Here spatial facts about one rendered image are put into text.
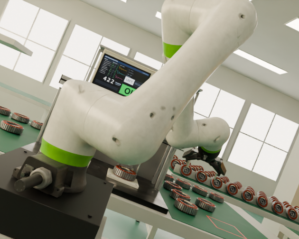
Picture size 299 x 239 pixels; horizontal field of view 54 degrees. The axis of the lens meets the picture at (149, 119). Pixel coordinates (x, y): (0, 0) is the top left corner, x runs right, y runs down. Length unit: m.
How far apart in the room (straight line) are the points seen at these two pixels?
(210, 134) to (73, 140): 0.54
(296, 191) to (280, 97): 4.38
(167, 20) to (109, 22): 7.26
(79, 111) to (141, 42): 7.41
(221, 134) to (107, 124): 0.58
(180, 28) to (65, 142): 0.44
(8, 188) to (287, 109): 8.69
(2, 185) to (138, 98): 0.32
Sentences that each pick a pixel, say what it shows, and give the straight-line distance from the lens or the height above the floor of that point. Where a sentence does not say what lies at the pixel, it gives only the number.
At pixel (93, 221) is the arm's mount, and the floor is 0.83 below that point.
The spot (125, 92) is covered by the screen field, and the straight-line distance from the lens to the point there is 1.52.
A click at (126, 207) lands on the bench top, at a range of 1.18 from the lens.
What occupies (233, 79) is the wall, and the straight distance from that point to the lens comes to 8.43.
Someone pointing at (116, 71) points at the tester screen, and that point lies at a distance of 1.53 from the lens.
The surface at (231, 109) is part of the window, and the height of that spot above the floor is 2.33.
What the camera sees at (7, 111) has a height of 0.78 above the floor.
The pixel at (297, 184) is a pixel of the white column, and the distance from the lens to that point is 5.05.
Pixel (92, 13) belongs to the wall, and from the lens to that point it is 8.21.
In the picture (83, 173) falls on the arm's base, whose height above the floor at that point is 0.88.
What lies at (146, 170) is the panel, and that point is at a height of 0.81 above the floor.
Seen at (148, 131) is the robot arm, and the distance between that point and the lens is 0.56.
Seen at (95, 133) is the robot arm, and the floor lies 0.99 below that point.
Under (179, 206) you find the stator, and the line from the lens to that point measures 1.40.
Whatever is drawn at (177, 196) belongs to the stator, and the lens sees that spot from 1.57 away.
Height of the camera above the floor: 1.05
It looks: 1 degrees up
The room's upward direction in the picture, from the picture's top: 23 degrees clockwise
